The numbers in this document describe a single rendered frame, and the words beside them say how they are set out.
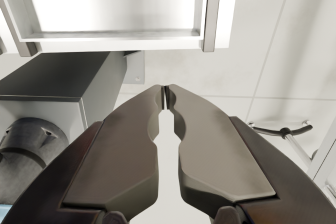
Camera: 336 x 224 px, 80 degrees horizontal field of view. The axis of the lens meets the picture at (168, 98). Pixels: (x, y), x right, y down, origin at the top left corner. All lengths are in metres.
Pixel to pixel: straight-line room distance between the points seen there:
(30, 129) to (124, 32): 0.35
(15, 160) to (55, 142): 0.09
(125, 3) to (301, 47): 1.33
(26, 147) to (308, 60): 1.53
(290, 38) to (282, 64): 0.16
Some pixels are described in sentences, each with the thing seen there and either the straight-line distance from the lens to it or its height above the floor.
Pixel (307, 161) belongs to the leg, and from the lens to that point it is 1.55.
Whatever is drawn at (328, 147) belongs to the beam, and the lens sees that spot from 1.36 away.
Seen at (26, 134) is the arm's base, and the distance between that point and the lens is 0.58.
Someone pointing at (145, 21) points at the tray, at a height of 0.88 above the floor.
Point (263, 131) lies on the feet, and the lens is 1.66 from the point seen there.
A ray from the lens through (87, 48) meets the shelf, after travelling 0.36.
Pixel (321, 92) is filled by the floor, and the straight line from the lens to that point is 1.80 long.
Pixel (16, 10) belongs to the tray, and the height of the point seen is 0.90.
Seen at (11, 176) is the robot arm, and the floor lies 0.94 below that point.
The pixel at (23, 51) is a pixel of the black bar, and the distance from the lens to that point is 0.38.
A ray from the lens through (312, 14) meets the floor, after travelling 1.50.
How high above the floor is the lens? 1.21
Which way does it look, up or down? 58 degrees down
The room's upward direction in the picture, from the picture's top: 176 degrees clockwise
